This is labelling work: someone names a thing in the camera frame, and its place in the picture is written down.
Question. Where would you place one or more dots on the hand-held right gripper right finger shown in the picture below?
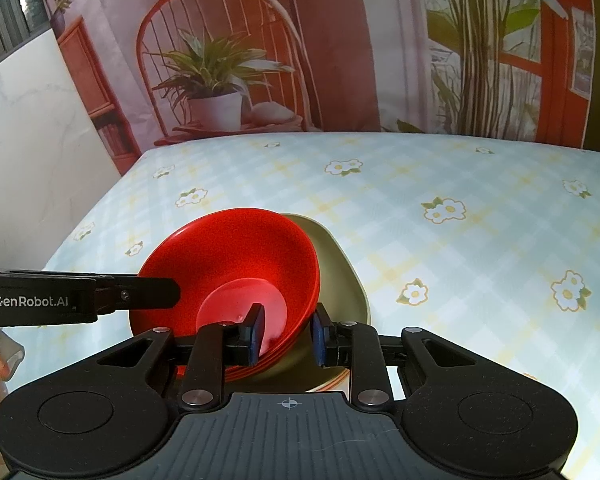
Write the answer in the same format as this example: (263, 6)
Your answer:
(321, 337)

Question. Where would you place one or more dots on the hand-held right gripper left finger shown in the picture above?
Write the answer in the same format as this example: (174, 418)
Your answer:
(256, 337)

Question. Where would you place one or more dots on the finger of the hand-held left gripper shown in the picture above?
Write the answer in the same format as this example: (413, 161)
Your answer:
(140, 291)

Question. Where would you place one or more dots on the red plastic bowl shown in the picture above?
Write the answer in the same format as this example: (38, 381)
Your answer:
(240, 270)
(285, 355)
(262, 372)

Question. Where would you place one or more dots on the beige square plate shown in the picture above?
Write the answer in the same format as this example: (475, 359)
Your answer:
(337, 280)

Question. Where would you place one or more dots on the printed room backdrop poster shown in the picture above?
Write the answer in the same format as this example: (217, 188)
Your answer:
(330, 50)

